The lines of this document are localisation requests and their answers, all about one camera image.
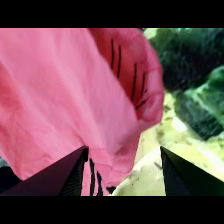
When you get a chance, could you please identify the pink garment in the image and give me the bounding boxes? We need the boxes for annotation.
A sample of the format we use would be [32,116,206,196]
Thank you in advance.
[0,28,166,197]

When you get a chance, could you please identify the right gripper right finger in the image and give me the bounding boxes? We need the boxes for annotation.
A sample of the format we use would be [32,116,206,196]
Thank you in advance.
[159,145,224,197]

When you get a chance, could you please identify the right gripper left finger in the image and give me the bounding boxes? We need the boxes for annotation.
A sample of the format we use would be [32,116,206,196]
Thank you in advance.
[0,145,90,197]

